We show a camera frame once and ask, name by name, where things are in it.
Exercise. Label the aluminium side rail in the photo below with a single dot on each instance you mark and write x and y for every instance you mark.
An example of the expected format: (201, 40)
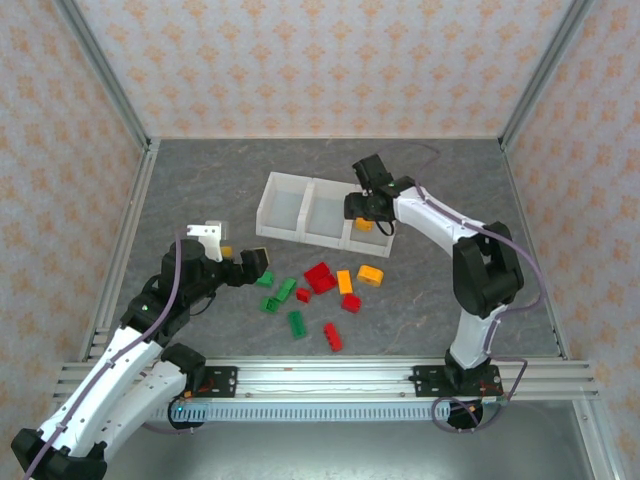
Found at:
(519, 200)
(124, 240)

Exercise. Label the orange lego brick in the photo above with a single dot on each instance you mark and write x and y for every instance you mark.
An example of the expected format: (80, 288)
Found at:
(344, 282)

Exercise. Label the small red lego brick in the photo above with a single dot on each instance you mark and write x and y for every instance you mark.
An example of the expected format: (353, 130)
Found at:
(303, 295)

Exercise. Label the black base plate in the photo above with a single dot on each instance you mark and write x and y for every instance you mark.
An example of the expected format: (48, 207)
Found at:
(427, 380)
(225, 382)

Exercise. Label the big red lego brick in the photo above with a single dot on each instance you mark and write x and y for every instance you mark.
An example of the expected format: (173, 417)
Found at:
(320, 279)

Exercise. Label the aluminium frame post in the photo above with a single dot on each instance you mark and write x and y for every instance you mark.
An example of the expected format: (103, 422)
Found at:
(545, 70)
(102, 70)

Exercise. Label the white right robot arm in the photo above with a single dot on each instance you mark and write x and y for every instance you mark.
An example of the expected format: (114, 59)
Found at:
(430, 215)

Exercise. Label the long red lego brick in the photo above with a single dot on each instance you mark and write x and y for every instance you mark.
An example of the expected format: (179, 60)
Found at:
(333, 337)

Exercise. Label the long green lego brick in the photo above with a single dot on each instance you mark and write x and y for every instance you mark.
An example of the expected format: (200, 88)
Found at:
(297, 325)
(285, 290)

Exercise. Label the yellow lego brick with hole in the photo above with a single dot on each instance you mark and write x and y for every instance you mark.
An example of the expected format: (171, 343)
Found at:
(365, 271)

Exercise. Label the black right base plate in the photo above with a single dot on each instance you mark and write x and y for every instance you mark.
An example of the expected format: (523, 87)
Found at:
(427, 380)

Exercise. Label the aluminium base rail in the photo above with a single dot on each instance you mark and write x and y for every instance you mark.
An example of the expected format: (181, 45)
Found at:
(325, 380)

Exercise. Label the medium red lego brick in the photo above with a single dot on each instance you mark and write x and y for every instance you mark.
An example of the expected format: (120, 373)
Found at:
(351, 303)

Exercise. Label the white bin for red legos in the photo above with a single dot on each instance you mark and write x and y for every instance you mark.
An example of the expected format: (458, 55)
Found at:
(325, 215)

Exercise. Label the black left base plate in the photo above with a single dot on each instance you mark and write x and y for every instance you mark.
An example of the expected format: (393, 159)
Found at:
(225, 382)

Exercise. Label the grey metal sheet panel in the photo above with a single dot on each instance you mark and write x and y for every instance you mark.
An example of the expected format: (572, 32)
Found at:
(350, 450)

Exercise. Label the small yellow lego brick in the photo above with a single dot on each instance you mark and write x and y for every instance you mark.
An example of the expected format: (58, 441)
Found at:
(364, 226)

